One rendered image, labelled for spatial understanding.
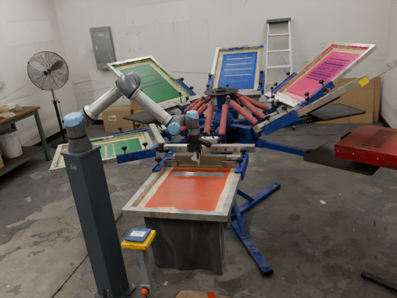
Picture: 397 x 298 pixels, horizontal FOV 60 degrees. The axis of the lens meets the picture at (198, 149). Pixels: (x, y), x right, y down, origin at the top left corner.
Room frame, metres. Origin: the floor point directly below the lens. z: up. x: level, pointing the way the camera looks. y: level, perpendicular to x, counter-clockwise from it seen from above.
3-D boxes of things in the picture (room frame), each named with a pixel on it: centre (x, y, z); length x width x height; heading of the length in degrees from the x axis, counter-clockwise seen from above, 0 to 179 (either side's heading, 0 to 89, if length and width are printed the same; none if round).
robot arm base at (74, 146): (2.11, 0.76, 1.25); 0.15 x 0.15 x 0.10
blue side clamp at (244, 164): (2.08, -0.28, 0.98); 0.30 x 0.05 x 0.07; 163
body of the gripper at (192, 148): (2.15, 0.02, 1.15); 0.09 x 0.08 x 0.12; 73
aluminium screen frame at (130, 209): (1.94, 0.06, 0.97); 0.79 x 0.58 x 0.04; 163
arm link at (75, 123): (2.12, 0.76, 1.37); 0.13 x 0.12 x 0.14; 173
